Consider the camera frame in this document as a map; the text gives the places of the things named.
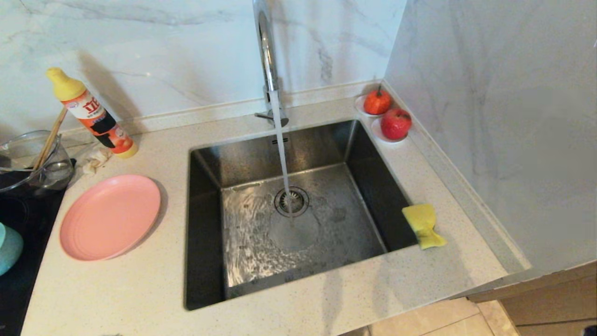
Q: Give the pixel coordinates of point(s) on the red apple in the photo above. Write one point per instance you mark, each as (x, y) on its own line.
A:
(396, 124)

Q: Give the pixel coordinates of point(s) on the stainless steel sink basin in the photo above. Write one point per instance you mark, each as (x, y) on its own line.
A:
(336, 154)

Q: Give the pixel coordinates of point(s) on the yellow sponge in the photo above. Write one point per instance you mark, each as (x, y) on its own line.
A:
(422, 221)

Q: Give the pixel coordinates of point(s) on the crumpled white tissue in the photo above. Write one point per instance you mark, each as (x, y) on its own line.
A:
(95, 161)

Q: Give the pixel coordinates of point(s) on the round metal drain strainer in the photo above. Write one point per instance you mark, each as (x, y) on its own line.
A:
(298, 201)

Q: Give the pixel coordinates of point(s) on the teal bowl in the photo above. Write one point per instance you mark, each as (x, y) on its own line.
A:
(9, 249)

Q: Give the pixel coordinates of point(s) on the yellow-capped orange dish soap bottle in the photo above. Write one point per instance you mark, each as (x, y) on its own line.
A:
(70, 91)

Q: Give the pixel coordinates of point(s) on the clear glass bowl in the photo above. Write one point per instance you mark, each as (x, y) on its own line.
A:
(18, 154)

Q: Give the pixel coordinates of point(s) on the black induction cooktop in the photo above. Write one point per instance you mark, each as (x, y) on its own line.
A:
(28, 210)

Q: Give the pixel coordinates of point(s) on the wooden chopstick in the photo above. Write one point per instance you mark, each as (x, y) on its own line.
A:
(48, 139)
(52, 139)

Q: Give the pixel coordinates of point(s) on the wooden cabinet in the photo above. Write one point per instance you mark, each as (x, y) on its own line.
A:
(550, 303)

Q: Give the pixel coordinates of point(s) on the orange persimmon fruit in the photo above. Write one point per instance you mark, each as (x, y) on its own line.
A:
(377, 102)

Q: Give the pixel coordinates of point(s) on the pink plate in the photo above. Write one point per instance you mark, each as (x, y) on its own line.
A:
(109, 217)

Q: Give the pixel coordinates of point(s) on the small white dish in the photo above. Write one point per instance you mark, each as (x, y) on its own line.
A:
(358, 106)
(375, 130)

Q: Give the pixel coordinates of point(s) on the chrome kitchen faucet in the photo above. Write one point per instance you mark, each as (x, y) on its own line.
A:
(267, 56)

